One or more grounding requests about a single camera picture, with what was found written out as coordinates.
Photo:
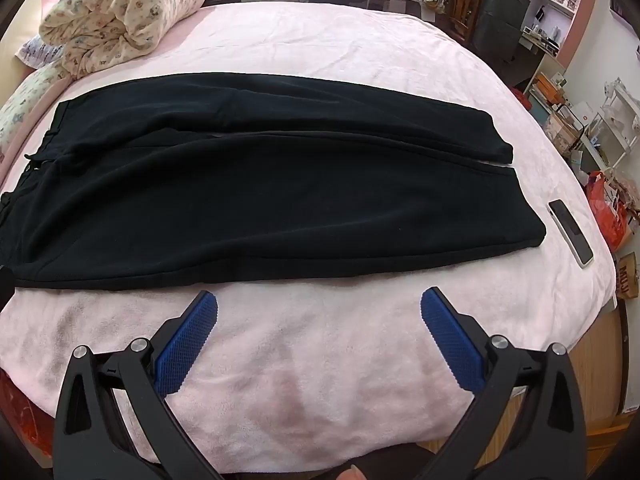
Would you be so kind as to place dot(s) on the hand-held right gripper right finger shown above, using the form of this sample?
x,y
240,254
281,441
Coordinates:
x,y
452,342

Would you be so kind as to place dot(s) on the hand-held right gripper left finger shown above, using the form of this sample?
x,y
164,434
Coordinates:
x,y
187,345

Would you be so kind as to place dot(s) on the black pants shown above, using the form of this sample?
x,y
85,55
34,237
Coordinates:
x,y
275,200

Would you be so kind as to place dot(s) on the person's right hand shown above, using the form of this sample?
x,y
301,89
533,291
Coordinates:
x,y
352,474

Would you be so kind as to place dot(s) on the smartphone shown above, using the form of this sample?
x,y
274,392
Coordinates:
x,y
570,232

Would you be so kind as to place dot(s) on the red printed bag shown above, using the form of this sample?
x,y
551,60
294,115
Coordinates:
x,y
20,405

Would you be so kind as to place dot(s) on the orange plastic bag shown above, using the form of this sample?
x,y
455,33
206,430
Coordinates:
x,y
605,210

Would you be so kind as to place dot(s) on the floral pillow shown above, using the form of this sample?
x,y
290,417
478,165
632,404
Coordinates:
x,y
25,100

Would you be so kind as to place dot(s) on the pink bed blanket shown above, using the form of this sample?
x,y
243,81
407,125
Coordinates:
x,y
325,45

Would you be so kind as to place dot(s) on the dark grey cloth cover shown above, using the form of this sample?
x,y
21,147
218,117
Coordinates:
x,y
500,20

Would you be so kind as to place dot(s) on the purple patterned cloth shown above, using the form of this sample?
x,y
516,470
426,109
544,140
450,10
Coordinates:
x,y
37,52

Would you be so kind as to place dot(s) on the wooden chair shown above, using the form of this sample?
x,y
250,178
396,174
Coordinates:
x,y
462,5

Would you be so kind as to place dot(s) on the rolled floral quilt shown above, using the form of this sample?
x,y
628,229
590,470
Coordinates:
x,y
125,10

